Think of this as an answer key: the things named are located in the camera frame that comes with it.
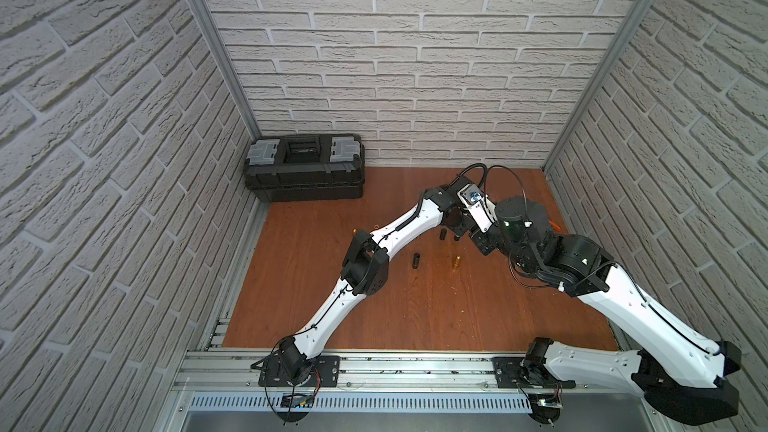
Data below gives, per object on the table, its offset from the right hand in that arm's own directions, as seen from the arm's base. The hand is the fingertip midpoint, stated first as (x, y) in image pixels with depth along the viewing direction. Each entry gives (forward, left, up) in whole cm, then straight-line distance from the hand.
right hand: (479, 210), depth 65 cm
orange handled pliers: (+14, -38, -32) cm, 51 cm away
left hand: (+13, -5, -24) cm, 28 cm away
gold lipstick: (+2, 0, -31) cm, 31 cm away
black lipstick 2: (+3, +12, -29) cm, 32 cm away
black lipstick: (+13, +2, -30) cm, 33 cm away
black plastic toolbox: (+34, +47, -17) cm, 61 cm away
